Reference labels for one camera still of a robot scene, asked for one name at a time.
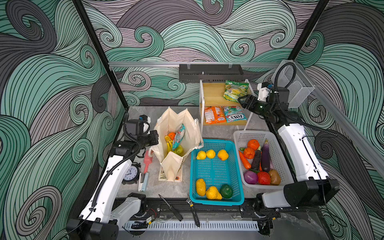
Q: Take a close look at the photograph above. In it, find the black wall tray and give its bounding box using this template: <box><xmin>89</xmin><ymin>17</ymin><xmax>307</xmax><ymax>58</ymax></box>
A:
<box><xmin>179</xmin><ymin>64</ymin><xmax>244</xmax><ymax>83</ymax></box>

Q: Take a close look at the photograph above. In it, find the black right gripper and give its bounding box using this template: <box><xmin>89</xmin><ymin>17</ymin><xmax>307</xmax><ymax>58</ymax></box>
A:
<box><xmin>240</xmin><ymin>94</ymin><xmax>279</xmax><ymax>119</ymax></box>

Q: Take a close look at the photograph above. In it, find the white slotted cable duct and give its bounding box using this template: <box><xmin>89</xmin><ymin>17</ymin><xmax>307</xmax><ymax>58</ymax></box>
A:
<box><xmin>137</xmin><ymin>220</ymin><xmax>259</xmax><ymax>232</ymax></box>

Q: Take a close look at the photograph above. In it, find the orange tomato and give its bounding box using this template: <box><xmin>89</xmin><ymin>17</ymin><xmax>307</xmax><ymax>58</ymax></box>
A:
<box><xmin>247</xmin><ymin>139</ymin><xmax>260</xmax><ymax>151</ymax></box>

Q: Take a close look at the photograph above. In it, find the red tomato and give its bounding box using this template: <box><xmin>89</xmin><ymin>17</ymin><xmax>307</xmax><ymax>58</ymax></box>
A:
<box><xmin>257</xmin><ymin>172</ymin><xmax>271</xmax><ymax>185</ymax></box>

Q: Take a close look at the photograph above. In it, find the orange carrot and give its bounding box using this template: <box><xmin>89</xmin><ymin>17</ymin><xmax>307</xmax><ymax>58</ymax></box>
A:
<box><xmin>239</xmin><ymin>151</ymin><xmax>251</xmax><ymax>170</ymax></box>

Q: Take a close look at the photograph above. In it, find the brown potato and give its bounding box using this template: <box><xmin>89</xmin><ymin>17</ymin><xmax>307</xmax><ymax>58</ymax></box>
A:
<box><xmin>269</xmin><ymin>169</ymin><xmax>281</xmax><ymax>186</ymax></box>

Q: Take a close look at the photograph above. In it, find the dark green cucumber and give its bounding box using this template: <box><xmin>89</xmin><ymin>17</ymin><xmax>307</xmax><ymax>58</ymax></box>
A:
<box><xmin>251</xmin><ymin>146</ymin><xmax>262</xmax><ymax>171</ymax></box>

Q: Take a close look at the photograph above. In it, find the black adjustable wrench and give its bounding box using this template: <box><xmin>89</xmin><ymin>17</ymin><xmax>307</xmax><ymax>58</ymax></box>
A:
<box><xmin>186</xmin><ymin>197</ymin><xmax>201</xmax><ymax>228</ymax></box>

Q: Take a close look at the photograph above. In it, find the yellow lemon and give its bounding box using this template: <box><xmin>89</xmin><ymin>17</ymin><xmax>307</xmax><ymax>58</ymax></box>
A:
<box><xmin>196</xmin><ymin>151</ymin><xmax>207</xmax><ymax>160</ymax></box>
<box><xmin>206</xmin><ymin>150</ymin><xmax>216</xmax><ymax>159</ymax></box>

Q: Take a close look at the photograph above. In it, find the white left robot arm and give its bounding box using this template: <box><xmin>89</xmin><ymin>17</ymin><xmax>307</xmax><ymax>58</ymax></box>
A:
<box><xmin>63</xmin><ymin>115</ymin><xmax>159</xmax><ymax>240</ymax></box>

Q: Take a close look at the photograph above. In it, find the purple eggplant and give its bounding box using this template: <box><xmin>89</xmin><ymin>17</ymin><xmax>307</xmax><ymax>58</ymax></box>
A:
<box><xmin>261</xmin><ymin>140</ymin><xmax>270</xmax><ymax>172</ymax></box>

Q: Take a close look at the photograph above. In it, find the white plastic basket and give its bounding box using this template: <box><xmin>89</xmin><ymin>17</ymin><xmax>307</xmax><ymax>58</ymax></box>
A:
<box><xmin>233</xmin><ymin>130</ymin><xmax>294</xmax><ymax>191</ymax></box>

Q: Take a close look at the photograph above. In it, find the large yellow pear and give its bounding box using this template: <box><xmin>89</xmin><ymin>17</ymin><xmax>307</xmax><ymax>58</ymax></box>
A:
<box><xmin>206</xmin><ymin>186</ymin><xmax>223</xmax><ymax>200</ymax></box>

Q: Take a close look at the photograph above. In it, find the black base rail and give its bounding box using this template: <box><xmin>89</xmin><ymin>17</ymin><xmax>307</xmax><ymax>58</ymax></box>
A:
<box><xmin>131</xmin><ymin>198</ymin><xmax>283</xmax><ymax>221</ymax></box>

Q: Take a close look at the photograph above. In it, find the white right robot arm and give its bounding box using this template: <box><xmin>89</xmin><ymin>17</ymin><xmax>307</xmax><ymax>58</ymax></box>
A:
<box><xmin>238</xmin><ymin>87</ymin><xmax>340</xmax><ymax>208</ymax></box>

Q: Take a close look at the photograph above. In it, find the yellow green candy bag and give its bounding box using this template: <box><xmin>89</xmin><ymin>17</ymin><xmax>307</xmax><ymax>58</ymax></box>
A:
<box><xmin>223</xmin><ymin>81</ymin><xmax>249</xmax><ymax>102</ymax></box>

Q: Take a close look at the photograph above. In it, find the red orange bell pepper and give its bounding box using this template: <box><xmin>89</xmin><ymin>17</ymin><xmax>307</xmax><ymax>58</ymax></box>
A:
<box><xmin>243</xmin><ymin>147</ymin><xmax>255</xmax><ymax>160</ymax></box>

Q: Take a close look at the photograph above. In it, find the cream floral tote bag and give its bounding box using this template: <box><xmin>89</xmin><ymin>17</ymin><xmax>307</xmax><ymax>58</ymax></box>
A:
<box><xmin>150</xmin><ymin>108</ymin><xmax>204</xmax><ymax>182</ymax></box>

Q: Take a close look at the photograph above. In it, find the black alarm clock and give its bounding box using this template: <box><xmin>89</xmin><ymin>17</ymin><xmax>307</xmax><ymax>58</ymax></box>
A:
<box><xmin>122</xmin><ymin>163</ymin><xmax>141</xmax><ymax>185</ymax></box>

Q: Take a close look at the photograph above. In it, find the white wooden shelf rack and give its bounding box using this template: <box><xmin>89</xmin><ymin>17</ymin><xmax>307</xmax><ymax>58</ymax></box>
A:
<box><xmin>199</xmin><ymin>79</ymin><xmax>254</xmax><ymax>135</ymax></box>

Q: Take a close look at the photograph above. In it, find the purple onion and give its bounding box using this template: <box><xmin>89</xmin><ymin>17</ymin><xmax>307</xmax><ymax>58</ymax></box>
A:
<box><xmin>244</xmin><ymin>171</ymin><xmax>259</xmax><ymax>185</ymax></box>

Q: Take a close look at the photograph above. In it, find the pink handled brush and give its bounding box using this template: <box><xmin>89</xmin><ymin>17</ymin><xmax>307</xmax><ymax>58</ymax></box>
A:
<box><xmin>138</xmin><ymin>150</ymin><xmax>153</xmax><ymax>192</ymax></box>

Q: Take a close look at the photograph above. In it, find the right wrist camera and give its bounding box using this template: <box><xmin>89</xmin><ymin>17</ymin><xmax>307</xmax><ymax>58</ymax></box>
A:
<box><xmin>257</xmin><ymin>82</ymin><xmax>270</xmax><ymax>103</ymax></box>

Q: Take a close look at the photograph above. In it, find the orange Fox's candy bag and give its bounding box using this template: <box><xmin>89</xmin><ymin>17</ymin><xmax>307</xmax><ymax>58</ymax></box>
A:
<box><xmin>204</xmin><ymin>107</ymin><xmax>227</xmax><ymax>125</ymax></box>

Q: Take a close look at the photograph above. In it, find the clear acrylic wall holder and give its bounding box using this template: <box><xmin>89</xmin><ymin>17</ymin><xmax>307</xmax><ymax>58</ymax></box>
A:
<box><xmin>271</xmin><ymin>60</ymin><xmax>315</xmax><ymax>109</ymax></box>

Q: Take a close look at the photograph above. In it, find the yellow orange peach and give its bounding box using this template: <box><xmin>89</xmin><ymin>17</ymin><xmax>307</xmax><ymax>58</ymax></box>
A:
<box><xmin>217</xmin><ymin>150</ymin><xmax>229</xmax><ymax>161</ymax></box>

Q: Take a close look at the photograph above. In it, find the orange tangerine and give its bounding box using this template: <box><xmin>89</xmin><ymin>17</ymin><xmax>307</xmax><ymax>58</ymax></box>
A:
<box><xmin>167</xmin><ymin>133</ymin><xmax>176</xmax><ymax>141</ymax></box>

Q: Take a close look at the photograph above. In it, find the green avocado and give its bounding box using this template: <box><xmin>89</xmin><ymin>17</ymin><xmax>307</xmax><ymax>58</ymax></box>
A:
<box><xmin>220</xmin><ymin>184</ymin><xmax>234</xmax><ymax>199</ymax></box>

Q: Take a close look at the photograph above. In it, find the yellow starfruit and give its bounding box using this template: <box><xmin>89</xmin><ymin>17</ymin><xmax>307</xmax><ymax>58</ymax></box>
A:
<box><xmin>196</xmin><ymin>179</ymin><xmax>207</xmax><ymax>197</ymax></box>

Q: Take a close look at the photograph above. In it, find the pink green candy bag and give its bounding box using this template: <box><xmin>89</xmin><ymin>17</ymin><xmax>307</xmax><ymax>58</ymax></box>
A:
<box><xmin>173</xmin><ymin>124</ymin><xmax>186</xmax><ymax>151</ymax></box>

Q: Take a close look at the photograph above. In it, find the teal Fox's candy bag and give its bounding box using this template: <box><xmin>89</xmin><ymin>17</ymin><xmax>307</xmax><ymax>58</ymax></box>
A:
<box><xmin>223</xmin><ymin>106</ymin><xmax>247</xmax><ymax>123</ymax></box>

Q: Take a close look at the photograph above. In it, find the teal plastic basket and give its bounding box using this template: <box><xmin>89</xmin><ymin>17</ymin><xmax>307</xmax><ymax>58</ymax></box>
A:
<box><xmin>190</xmin><ymin>139</ymin><xmax>245</xmax><ymax>206</ymax></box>

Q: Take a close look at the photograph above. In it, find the yellow banana bunch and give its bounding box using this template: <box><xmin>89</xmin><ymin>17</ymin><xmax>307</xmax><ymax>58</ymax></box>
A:
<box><xmin>165</xmin><ymin>136</ymin><xmax>173</xmax><ymax>153</ymax></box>

